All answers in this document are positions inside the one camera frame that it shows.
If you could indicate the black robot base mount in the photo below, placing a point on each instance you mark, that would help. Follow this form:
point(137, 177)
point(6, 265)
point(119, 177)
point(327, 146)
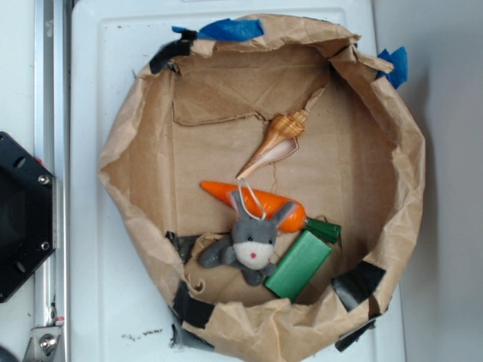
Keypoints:
point(27, 226)

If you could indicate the green rectangular block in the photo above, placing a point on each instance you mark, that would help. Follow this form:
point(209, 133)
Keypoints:
point(298, 266)

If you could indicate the aluminium extrusion rail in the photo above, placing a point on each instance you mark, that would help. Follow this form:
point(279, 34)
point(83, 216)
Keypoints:
point(49, 338)

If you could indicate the tan spiral sea shell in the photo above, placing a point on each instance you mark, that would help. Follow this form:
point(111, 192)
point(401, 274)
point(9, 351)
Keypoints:
point(280, 141)

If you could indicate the orange plastic toy carrot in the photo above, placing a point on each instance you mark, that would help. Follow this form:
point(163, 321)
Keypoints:
point(272, 206)

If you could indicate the grey plush bunny toy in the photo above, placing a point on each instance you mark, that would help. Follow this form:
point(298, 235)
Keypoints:
point(251, 242)

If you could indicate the brown paper bag bin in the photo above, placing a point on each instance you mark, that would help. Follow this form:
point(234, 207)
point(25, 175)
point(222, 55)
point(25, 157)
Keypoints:
point(360, 164)

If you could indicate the white plastic tray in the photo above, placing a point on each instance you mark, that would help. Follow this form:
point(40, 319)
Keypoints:
point(120, 214)

